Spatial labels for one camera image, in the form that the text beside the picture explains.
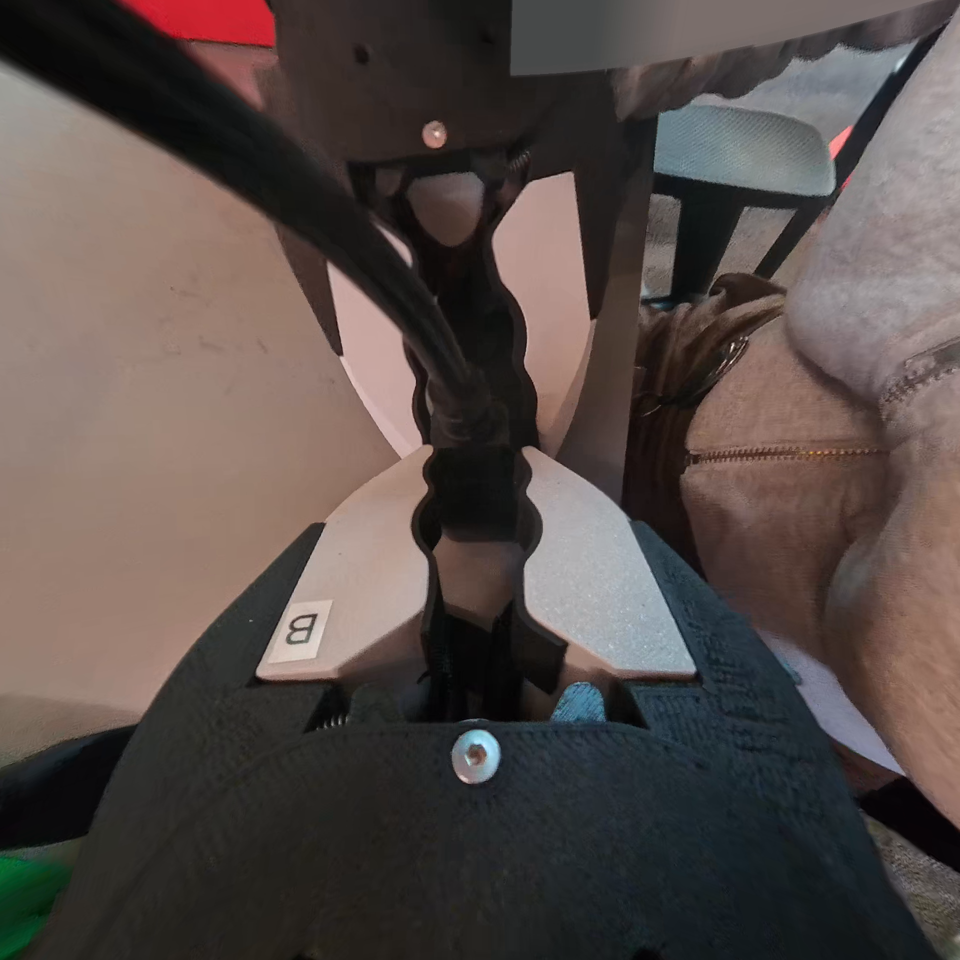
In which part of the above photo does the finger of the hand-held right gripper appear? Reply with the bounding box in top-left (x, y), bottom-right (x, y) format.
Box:
top-left (328, 180), bottom-right (451, 462)
top-left (487, 172), bottom-right (601, 459)

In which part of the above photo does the grey seat chair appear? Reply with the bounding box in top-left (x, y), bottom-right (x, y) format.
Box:
top-left (652, 105), bottom-right (837, 309)

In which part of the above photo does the green plastic bin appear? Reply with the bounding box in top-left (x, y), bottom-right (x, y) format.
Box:
top-left (0, 855), bottom-right (72, 960)

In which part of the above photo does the brown bag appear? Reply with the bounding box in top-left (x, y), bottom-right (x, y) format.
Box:
top-left (626, 273), bottom-right (789, 526)

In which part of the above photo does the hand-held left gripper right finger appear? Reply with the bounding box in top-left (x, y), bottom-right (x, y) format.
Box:
top-left (516, 445), bottom-right (699, 695)

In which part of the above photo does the red plastic bin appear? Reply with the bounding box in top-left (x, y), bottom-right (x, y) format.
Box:
top-left (131, 0), bottom-right (280, 91)

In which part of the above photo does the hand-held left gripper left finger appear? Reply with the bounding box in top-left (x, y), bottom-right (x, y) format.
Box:
top-left (255, 444), bottom-right (453, 684)

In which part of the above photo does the person's grey hoodie torso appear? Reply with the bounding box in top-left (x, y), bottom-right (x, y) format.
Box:
top-left (678, 22), bottom-right (960, 781)

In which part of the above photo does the black power cord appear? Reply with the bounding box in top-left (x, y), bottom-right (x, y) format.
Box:
top-left (0, 0), bottom-right (526, 541)

